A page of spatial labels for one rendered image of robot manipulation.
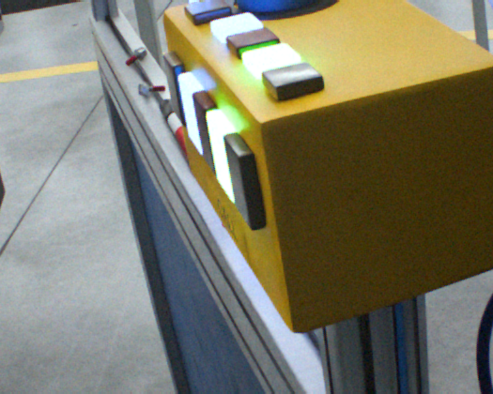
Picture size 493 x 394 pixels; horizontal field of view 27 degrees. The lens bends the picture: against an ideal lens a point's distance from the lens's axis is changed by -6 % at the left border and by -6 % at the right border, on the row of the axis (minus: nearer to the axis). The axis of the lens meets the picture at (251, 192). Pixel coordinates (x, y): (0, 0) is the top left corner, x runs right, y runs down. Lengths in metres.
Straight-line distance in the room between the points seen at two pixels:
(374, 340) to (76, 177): 2.48
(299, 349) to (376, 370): 0.10
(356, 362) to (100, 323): 1.79
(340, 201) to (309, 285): 0.03
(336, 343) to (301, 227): 0.12
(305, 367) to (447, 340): 1.46
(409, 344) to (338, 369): 0.55
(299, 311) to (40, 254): 2.22
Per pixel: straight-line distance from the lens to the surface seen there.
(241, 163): 0.37
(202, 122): 0.42
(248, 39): 0.41
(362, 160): 0.37
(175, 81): 0.47
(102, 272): 2.46
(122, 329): 2.24
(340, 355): 0.49
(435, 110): 0.38
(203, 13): 0.46
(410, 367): 1.06
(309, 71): 0.37
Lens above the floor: 1.21
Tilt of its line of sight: 27 degrees down
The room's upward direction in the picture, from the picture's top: 10 degrees counter-clockwise
